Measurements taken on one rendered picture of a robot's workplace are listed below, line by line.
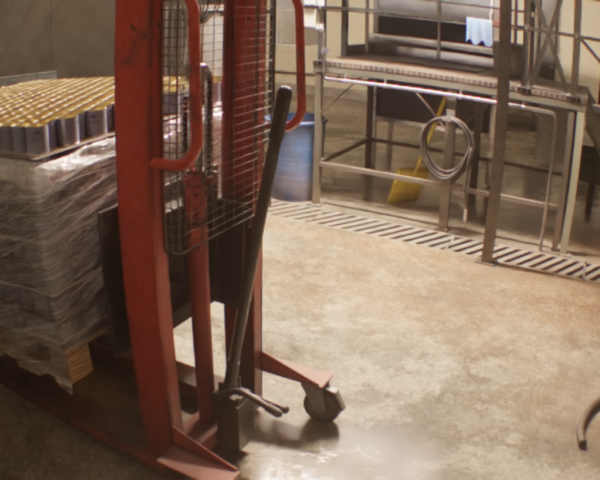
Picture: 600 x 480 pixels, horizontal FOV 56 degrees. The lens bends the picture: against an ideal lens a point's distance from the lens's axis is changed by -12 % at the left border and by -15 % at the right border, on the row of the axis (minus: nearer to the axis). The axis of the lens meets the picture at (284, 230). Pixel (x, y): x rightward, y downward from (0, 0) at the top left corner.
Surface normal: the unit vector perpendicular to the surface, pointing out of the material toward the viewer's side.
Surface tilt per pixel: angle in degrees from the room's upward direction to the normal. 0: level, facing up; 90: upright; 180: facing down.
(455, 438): 0
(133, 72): 90
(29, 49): 90
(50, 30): 90
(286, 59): 90
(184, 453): 0
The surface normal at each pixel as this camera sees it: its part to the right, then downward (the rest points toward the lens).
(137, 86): -0.48, 0.30
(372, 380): 0.02, -0.94
